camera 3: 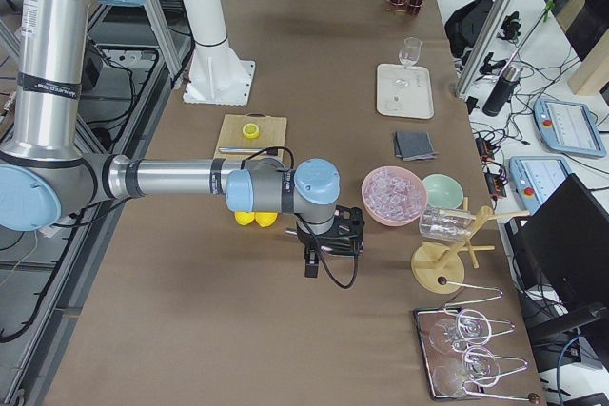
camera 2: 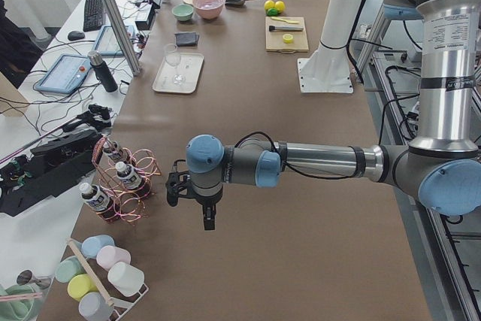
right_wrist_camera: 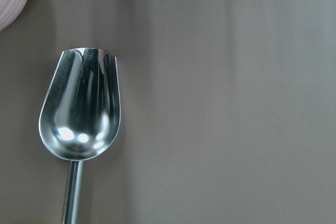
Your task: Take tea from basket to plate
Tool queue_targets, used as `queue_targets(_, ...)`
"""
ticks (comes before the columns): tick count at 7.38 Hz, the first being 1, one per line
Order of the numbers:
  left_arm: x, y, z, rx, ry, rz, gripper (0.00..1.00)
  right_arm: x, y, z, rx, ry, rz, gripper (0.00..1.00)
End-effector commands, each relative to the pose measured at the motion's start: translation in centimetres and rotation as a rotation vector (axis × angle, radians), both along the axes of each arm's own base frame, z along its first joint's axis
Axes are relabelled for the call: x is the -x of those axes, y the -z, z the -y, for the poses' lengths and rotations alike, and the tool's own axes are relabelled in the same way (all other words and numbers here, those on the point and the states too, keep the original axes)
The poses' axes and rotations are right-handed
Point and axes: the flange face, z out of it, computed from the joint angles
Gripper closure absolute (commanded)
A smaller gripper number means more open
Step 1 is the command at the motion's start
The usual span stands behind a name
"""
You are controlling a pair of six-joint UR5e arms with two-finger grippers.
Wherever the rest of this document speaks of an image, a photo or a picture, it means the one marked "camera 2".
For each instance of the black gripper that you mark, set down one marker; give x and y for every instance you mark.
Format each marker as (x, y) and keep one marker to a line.
(206, 202)

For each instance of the tea bottle basket slot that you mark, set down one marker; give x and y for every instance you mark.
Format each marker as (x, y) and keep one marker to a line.
(133, 180)
(116, 153)
(99, 201)

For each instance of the robot arm white silver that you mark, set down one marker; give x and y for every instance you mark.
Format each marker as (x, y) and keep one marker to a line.
(339, 21)

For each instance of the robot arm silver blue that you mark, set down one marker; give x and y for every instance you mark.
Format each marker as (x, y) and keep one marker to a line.
(438, 167)

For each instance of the tea bottle near basket slot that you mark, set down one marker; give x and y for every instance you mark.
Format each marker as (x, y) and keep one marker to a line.
(99, 201)

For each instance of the white plastic cup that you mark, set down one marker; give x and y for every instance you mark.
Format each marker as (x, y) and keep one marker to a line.
(126, 278)

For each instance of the pink plastic cup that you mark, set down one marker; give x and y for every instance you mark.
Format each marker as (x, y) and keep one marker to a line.
(109, 255)

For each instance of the light blue plastic cup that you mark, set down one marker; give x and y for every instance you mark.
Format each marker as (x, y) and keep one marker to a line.
(92, 245)

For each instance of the cream rabbit serving tray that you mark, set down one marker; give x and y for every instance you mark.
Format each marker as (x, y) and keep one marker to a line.
(190, 67)

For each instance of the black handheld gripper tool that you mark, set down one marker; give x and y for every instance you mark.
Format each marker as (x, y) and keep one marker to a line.
(96, 116)

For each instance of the yellow plastic cup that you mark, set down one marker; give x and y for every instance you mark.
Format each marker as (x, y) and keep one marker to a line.
(80, 285)

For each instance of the clear wine glass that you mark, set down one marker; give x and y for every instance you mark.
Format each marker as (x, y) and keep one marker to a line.
(173, 58)

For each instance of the mint green plastic cup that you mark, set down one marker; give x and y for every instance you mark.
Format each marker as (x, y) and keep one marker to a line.
(68, 268)

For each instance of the grey plastic cup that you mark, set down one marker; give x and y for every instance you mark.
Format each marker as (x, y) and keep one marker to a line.
(92, 307)

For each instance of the dark grey folded cloth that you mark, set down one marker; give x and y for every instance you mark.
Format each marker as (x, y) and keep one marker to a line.
(186, 39)

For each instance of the black thermos bottle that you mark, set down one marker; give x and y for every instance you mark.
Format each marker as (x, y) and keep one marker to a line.
(102, 71)

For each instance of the wooden cutting board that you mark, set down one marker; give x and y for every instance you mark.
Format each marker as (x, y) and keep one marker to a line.
(274, 40)

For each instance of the half lemon slice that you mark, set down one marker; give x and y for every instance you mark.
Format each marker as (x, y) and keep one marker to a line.
(288, 38)

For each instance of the black equipment case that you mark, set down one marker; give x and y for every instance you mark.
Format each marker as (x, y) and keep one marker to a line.
(52, 169)

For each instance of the steel muddler black tip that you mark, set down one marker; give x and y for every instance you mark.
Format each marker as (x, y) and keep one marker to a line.
(273, 28)

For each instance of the blue teach pendant far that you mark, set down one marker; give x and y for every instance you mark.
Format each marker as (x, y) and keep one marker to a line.
(106, 43)

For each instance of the blue teach pendant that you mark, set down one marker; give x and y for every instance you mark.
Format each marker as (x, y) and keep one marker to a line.
(65, 76)
(106, 43)

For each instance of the small green bowl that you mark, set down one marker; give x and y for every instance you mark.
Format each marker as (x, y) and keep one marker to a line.
(183, 12)

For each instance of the blue teach pendant near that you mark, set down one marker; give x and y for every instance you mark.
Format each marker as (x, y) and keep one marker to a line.
(65, 76)

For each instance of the steel cocktail jigger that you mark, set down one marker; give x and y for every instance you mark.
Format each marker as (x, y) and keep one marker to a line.
(27, 277)

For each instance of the yellow plastic knife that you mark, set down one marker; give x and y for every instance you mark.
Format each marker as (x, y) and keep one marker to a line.
(284, 20)

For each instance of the pink bowl with ice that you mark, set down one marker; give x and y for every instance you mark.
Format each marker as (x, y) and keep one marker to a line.
(208, 9)

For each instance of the black small device box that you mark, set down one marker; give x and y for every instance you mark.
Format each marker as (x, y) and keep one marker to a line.
(144, 17)

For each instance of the green lime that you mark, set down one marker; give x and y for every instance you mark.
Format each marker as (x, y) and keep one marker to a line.
(272, 12)

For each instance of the yellow lemon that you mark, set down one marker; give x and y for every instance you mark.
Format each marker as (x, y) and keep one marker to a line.
(269, 4)

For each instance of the green bowl with chopsticks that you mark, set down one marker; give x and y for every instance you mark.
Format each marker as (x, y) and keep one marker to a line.
(26, 309)

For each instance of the black computer mouse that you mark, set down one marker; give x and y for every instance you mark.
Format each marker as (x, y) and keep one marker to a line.
(75, 35)

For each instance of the black keyboard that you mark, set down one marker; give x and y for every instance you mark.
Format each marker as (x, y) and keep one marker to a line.
(93, 16)

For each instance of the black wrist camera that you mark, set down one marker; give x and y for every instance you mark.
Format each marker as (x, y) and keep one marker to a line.
(178, 185)

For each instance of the copper wire bottle basket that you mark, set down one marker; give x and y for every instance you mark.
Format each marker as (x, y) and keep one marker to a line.
(129, 201)

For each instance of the white wire cup rack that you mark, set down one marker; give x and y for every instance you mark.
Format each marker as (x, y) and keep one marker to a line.
(121, 305)

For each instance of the aluminium frame post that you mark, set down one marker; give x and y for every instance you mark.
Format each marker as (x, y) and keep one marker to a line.
(122, 37)

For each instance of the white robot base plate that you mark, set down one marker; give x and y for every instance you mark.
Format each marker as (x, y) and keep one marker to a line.
(325, 71)

